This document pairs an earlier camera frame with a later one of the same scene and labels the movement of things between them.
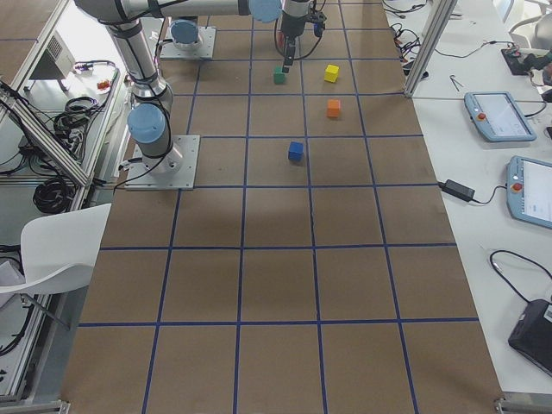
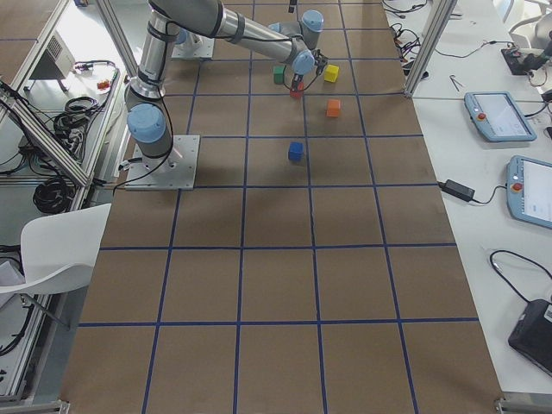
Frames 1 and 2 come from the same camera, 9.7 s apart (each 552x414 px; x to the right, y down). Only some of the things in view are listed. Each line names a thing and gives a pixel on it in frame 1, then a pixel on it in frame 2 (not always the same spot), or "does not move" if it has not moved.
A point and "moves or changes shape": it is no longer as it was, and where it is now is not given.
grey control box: [58, 63] does not move
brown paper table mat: [316, 270] does not move
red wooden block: [280, 40] moves or changes shape
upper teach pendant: [498, 116] does not move
